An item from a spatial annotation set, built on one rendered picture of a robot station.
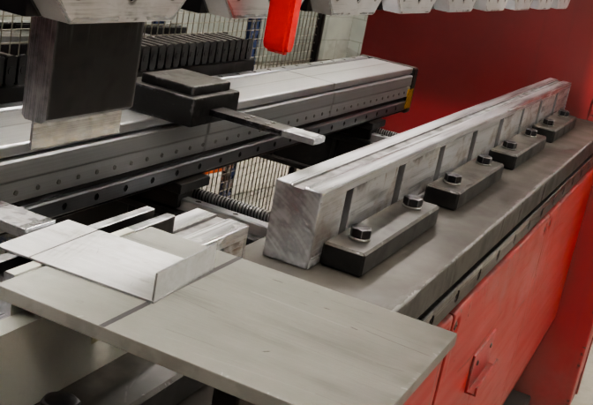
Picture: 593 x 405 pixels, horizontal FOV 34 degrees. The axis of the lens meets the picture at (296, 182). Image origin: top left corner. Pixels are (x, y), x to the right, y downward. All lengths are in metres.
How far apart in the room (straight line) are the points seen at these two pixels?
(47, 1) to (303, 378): 0.27
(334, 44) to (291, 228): 8.06
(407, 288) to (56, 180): 0.42
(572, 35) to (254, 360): 2.22
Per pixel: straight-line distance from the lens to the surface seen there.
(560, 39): 2.74
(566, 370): 2.92
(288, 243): 1.11
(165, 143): 1.27
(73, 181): 1.12
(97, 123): 0.72
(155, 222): 0.80
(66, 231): 0.75
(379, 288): 1.11
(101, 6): 0.61
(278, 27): 0.77
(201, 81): 1.25
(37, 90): 0.65
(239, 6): 0.77
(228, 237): 0.89
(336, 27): 9.11
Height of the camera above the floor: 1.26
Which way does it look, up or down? 15 degrees down
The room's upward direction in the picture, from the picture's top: 11 degrees clockwise
